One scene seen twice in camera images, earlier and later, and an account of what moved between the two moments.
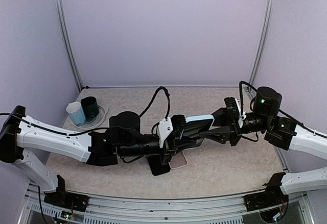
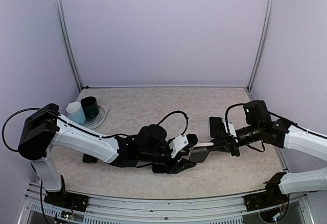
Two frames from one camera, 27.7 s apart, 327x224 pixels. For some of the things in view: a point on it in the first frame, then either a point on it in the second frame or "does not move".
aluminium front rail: (300, 207) does not move
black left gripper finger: (174, 150) -> (184, 164)
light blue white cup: (76, 113) does not move
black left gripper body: (166, 154) -> (171, 168)
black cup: (90, 107) does not move
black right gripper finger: (221, 134) -> (221, 147)
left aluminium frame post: (59, 7) does not move
